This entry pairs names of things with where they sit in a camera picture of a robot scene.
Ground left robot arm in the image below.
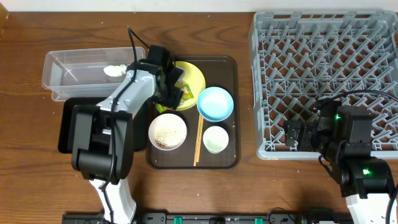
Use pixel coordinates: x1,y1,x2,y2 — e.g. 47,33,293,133
67,59,184,223

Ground white cup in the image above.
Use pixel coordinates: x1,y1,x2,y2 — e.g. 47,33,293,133
203,126,229,154

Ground green snack wrapper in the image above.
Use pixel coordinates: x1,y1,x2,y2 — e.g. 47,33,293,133
155,84,194,113

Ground pile of rice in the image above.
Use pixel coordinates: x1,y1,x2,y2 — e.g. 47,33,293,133
155,127,179,149

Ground white napkin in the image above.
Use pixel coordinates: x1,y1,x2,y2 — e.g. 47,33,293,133
103,64,127,77

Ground light blue bowl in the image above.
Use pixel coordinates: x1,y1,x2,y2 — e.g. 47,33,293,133
197,86,234,123

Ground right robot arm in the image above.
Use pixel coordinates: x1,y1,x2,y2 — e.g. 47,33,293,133
284,118,397,224

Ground yellow plate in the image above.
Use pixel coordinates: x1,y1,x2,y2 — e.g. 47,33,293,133
175,61,206,106

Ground pink bowl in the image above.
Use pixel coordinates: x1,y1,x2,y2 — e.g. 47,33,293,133
148,113,187,151

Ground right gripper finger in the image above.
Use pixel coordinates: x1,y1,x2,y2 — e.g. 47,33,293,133
283,119,301,146
297,124,311,151

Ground clear plastic bin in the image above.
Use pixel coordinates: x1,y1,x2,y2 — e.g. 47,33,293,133
42,47,134,101

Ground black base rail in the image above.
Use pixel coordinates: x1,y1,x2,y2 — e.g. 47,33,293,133
61,207,354,224

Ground dark brown serving tray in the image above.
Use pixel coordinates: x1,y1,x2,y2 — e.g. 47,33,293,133
147,55,240,169

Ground black tray bin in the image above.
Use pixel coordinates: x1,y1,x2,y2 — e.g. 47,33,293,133
58,97,148,154

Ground grey dishwasher rack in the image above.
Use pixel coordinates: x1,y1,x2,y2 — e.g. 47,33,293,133
249,11,397,160

